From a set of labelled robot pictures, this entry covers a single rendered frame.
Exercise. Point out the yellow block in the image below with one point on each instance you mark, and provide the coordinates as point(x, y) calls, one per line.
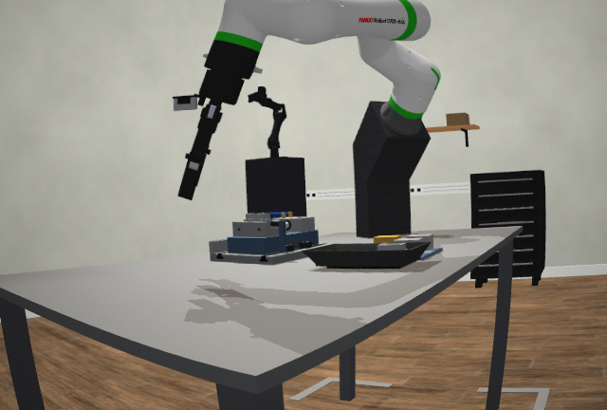
point(386, 239)

